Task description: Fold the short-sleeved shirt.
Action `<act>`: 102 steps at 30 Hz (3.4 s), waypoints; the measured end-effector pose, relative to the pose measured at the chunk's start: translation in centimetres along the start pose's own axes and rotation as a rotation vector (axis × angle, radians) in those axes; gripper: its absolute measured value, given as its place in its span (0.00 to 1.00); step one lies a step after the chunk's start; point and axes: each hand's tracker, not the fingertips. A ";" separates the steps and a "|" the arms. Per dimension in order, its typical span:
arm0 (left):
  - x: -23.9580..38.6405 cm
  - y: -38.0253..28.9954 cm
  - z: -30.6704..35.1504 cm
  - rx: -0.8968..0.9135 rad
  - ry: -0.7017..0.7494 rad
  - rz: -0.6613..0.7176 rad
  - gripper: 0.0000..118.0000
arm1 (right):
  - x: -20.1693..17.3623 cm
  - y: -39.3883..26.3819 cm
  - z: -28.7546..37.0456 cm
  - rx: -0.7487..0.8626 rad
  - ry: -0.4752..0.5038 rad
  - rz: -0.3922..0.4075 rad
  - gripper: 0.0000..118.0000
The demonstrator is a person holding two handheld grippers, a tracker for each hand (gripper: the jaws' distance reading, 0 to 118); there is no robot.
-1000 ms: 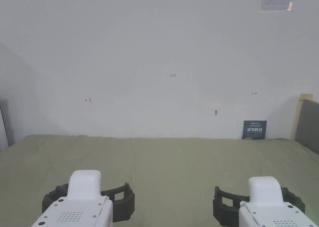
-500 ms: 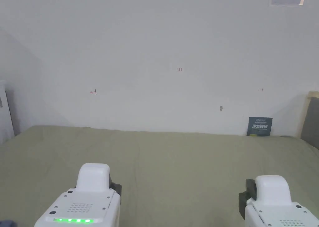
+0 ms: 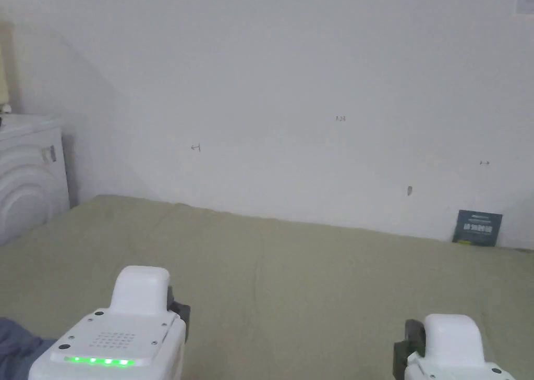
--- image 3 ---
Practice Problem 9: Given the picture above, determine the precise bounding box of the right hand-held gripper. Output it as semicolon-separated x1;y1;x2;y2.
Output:
393;314;516;380

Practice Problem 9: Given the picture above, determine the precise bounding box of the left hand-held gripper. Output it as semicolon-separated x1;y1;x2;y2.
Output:
28;265;191;380

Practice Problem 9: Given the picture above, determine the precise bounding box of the dark blue garment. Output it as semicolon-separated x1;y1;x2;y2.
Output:
0;317;58;380

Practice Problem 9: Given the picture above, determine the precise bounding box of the dark card with white print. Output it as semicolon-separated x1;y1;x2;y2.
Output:
452;209;503;248

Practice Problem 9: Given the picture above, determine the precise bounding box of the bed with pale green sheet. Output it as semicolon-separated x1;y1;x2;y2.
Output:
0;194;534;380

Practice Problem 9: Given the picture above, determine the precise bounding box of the white washing machine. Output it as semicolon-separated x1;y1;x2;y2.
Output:
0;112;72;247

